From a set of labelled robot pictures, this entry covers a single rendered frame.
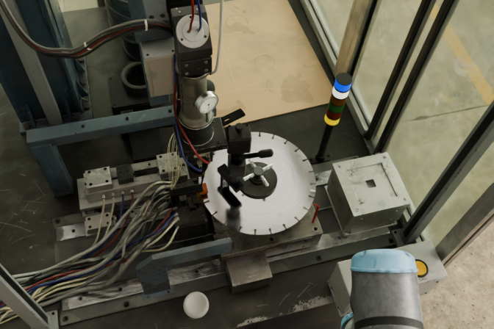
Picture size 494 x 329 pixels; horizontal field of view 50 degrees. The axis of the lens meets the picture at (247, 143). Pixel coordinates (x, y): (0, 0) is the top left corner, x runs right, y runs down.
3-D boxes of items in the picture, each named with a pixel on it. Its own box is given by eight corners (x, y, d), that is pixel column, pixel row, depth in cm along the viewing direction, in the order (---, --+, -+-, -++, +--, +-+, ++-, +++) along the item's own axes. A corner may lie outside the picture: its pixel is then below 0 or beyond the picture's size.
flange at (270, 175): (253, 156, 155) (253, 152, 152) (284, 177, 151) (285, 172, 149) (229, 183, 149) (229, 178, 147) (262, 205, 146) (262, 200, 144)
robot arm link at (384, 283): (340, 384, 132) (355, 322, 87) (338, 322, 140) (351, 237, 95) (390, 385, 131) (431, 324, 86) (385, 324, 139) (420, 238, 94)
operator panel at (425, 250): (414, 258, 161) (431, 239, 149) (429, 294, 156) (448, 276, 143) (327, 280, 156) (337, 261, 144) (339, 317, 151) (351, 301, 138)
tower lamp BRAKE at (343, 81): (346, 78, 149) (349, 71, 147) (352, 90, 147) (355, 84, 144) (331, 81, 148) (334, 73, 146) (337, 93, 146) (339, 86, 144)
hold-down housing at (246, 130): (246, 162, 139) (250, 116, 122) (248, 178, 137) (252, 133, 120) (225, 163, 138) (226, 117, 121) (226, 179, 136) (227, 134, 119)
